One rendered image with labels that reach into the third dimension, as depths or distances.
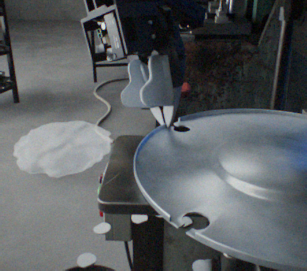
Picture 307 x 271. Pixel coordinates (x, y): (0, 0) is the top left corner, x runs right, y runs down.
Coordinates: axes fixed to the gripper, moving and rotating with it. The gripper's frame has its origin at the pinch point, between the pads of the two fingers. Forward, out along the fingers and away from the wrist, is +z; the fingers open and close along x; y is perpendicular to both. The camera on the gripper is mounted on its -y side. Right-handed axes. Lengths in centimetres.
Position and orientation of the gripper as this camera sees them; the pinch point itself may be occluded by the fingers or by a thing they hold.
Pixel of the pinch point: (168, 115)
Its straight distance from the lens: 47.0
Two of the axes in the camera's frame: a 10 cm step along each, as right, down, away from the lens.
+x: 6.6, -0.4, -7.5
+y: -7.1, 2.7, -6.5
